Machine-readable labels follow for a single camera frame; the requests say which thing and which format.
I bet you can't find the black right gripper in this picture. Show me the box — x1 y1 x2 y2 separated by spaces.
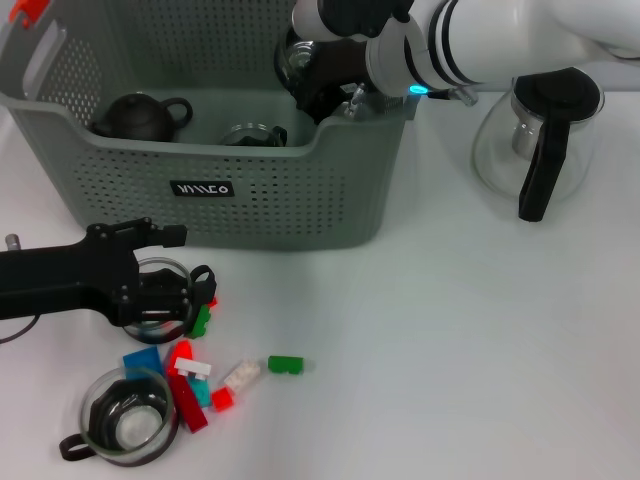
295 42 370 126

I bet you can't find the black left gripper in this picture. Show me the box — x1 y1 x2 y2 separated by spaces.
0 217 216 327

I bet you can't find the glass teacup black sleeve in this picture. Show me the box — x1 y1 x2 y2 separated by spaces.
219 123 290 148
122 257 217 346
273 29 321 96
59 367 180 469

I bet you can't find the grey-green perforated storage bin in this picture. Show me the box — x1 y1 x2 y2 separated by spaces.
0 0 426 251

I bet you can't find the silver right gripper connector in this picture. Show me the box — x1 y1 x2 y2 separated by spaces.
342 83 369 120

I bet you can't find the green toy brick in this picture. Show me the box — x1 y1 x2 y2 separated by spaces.
187 305 212 339
267 354 305 375

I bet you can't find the orange-red toy brick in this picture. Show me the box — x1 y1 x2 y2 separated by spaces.
167 338 196 376

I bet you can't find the blue flat toy plate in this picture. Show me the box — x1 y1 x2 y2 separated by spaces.
122 345 166 381

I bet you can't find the silver vented right wrist box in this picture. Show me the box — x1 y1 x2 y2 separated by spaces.
292 0 416 40

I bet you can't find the white toy brick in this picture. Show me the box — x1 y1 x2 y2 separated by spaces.
174 357 212 379

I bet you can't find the teal toy brick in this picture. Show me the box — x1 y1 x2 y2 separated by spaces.
188 377 214 409

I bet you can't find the beige translucent toy brick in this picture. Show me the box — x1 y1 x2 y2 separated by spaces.
223 358 264 394

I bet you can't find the dark red long brick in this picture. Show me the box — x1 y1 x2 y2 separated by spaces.
169 374 209 432

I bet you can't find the black clay teapot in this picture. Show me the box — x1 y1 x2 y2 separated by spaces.
89 93 195 143

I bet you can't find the dark left arm cable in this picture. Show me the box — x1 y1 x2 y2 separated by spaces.
0 317 41 345

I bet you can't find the glass carafe black handle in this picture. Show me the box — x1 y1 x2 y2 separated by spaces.
471 67 606 223

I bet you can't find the orange bin handle clip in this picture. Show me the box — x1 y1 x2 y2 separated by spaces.
8 0 51 26

